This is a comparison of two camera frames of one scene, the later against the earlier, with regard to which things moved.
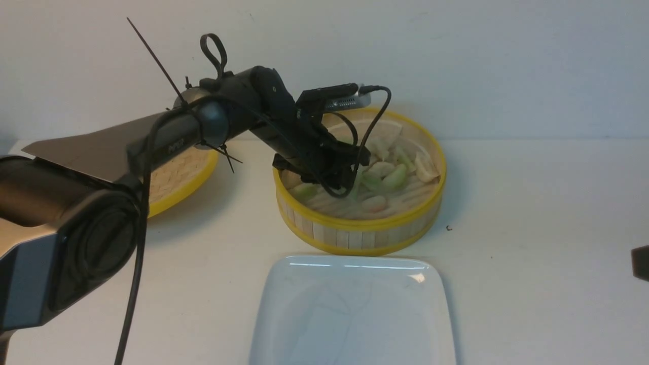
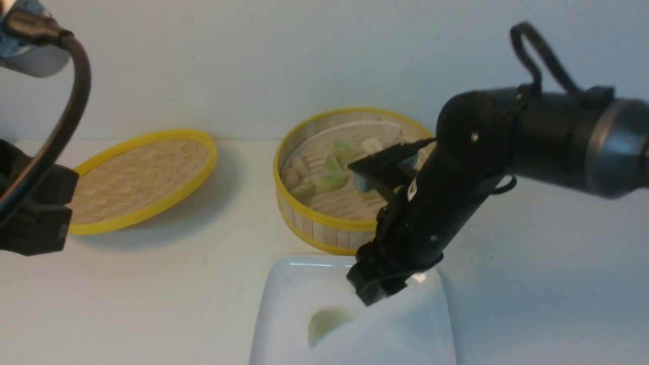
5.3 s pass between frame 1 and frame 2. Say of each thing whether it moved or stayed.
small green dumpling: stayed
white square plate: stayed
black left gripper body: moved
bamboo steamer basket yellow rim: stayed
